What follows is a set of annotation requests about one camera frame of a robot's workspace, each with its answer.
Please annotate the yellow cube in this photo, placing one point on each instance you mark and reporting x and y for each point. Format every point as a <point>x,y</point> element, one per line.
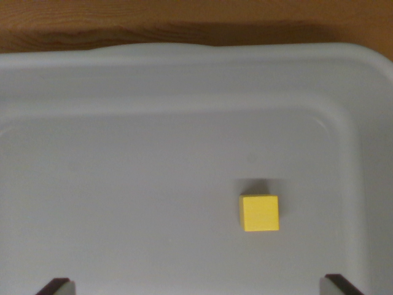
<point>261,213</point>

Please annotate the grey plastic bin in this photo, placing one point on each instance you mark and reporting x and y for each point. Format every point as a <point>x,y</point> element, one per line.
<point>153,172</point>

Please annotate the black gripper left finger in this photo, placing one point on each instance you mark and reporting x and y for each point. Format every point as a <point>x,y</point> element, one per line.
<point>58,287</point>

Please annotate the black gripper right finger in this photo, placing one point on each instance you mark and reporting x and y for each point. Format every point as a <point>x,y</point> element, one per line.
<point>334,286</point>

